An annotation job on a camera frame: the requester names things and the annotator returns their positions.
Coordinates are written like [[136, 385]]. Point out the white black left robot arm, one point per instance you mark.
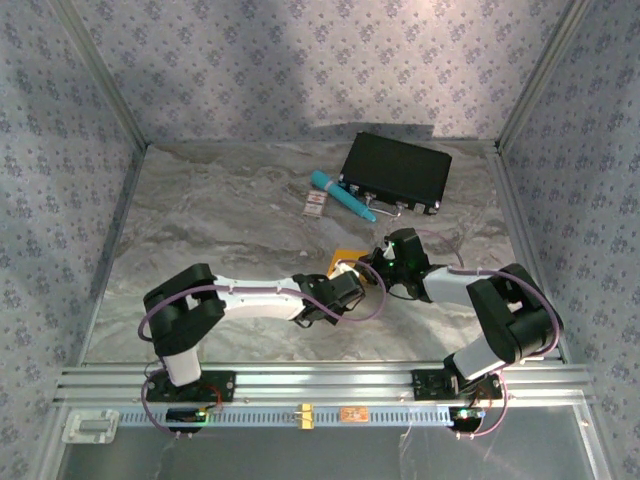
[[260, 300]]

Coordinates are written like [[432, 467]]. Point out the orange label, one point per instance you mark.
[[355, 414]]

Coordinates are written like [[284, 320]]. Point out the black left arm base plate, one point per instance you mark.
[[222, 385]]

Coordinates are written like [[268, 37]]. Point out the small red white packet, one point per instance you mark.
[[315, 202]]

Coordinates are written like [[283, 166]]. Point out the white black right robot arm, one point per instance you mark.
[[515, 320]]

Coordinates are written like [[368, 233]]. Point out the aluminium mounting rail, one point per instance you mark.
[[325, 385]]

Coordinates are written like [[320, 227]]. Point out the small circuit board with LED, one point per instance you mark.
[[467, 415], [182, 415]]

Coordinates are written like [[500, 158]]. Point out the aluminium frame post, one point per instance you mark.
[[540, 75], [111, 82]]

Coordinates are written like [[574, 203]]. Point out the aluminium side rail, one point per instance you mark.
[[111, 250], [517, 225]]

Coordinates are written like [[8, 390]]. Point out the yellow connector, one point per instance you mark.
[[304, 416]]

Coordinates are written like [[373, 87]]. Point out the white plastic bracket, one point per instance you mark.
[[90, 426]]

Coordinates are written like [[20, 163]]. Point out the teal pen-shaped wand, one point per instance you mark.
[[345, 196]]

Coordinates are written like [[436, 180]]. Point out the orange paper sheet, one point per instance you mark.
[[345, 256]]

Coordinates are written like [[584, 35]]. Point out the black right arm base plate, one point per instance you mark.
[[430, 385]]

